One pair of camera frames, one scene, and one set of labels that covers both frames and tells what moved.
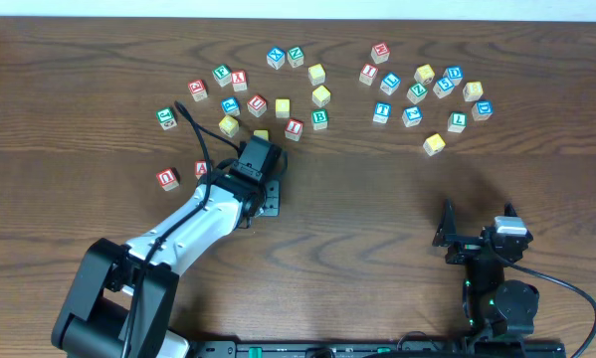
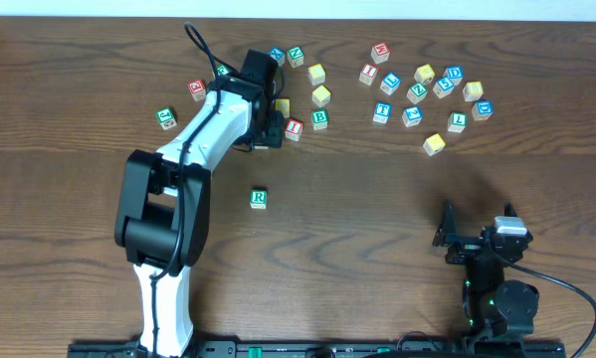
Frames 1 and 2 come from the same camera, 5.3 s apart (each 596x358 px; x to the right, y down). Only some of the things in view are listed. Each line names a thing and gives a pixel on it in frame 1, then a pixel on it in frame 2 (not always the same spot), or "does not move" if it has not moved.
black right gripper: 467,239 does not move
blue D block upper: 454,74 does not move
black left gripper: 273,197 → 274,131
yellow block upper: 316,74 does not move
